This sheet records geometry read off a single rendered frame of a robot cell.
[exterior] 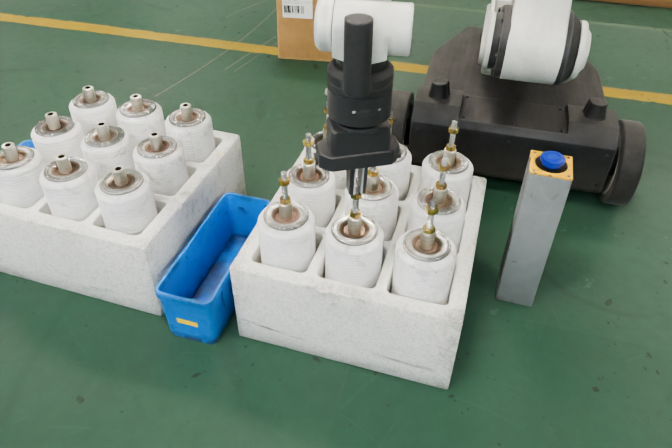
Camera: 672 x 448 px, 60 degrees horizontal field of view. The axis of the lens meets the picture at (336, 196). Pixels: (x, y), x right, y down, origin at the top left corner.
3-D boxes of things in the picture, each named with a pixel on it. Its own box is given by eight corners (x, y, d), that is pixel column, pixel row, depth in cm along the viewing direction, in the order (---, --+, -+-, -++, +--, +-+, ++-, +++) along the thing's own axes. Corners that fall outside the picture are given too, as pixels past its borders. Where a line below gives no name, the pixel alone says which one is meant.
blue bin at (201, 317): (231, 232, 131) (225, 190, 123) (276, 242, 128) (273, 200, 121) (163, 336, 108) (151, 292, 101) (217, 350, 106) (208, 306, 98)
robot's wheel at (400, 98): (392, 141, 161) (398, 75, 149) (410, 143, 160) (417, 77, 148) (378, 183, 146) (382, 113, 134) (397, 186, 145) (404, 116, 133)
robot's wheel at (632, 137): (593, 171, 151) (617, 103, 139) (614, 174, 150) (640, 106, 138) (600, 219, 136) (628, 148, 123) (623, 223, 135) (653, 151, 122)
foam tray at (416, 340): (307, 208, 138) (305, 145, 127) (473, 242, 129) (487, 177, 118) (238, 336, 108) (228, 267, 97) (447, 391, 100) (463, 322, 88)
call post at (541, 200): (498, 274, 121) (530, 150, 102) (532, 282, 120) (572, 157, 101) (495, 299, 116) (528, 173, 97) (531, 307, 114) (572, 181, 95)
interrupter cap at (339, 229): (334, 249, 91) (334, 246, 91) (328, 218, 97) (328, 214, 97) (381, 245, 92) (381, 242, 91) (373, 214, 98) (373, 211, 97)
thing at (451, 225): (457, 265, 114) (472, 192, 102) (446, 299, 107) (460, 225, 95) (410, 251, 116) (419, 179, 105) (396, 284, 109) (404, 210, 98)
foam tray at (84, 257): (108, 167, 150) (91, 106, 139) (247, 197, 141) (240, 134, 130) (-4, 271, 121) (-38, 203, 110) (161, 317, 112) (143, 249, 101)
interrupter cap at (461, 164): (453, 149, 114) (454, 146, 113) (476, 169, 108) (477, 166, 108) (420, 158, 111) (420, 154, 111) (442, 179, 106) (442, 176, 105)
